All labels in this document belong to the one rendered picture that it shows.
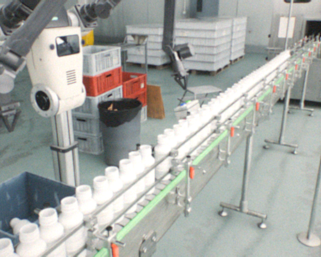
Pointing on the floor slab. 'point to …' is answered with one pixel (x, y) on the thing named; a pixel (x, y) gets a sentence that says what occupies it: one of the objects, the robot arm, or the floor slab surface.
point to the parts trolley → (130, 49)
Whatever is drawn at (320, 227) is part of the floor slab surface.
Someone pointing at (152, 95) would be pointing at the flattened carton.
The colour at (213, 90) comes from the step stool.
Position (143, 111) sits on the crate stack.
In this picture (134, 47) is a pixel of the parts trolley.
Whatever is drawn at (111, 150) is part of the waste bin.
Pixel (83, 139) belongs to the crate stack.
